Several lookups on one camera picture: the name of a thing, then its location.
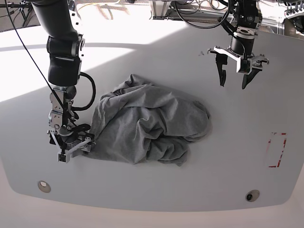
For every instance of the red tape rectangle marking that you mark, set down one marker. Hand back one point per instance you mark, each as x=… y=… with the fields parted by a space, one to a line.
x=275 y=149

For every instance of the aluminium frame post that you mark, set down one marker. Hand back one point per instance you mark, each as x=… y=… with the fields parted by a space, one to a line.
x=159 y=8

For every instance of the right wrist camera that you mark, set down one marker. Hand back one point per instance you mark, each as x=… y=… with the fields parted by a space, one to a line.
x=65 y=158

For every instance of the left round table hole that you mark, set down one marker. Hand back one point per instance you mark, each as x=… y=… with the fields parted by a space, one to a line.
x=44 y=186

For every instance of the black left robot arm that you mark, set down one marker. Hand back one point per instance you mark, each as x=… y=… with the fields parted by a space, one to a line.
x=248 y=19

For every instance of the grey T-shirt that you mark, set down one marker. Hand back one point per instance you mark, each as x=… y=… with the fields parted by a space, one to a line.
x=141 y=122

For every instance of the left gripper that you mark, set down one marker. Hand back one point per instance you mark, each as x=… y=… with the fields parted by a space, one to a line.
x=222 y=55

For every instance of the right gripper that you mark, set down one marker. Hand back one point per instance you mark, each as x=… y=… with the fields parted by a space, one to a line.
x=72 y=142

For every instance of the right round table hole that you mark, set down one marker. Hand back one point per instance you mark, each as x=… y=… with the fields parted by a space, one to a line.
x=252 y=195

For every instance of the round table hole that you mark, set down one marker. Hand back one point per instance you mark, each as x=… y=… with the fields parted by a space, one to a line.
x=252 y=195
x=44 y=186

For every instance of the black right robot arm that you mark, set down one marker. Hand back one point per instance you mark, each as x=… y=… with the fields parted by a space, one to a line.
x=65 y=46

